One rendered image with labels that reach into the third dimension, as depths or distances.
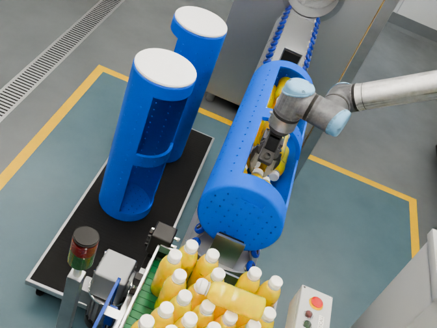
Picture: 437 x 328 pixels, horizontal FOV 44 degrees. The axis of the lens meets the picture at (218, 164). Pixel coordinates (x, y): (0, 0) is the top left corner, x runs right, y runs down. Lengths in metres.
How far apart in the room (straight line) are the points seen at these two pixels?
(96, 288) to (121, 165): 0.92
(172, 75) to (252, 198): 0.86
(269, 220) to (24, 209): 1.65
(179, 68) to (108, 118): 1.35
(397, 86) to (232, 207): 0.62
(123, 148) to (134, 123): 0.17
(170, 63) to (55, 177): 1.13
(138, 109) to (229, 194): 0.84
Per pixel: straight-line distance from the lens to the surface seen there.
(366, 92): 1.76
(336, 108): 1.68
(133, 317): 1.69
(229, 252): 1.80
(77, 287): 1.50
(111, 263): 1.83
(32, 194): 3.13
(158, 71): 2.37
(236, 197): 1.71
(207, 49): 2.80
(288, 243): 3.37
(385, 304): 2.36
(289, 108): 1.69
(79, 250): 1.36
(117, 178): 2.70
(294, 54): 2.83
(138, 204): 2.98
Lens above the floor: 2.32
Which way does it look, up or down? 40 degrees down
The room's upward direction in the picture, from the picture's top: 24 degrees clockwise
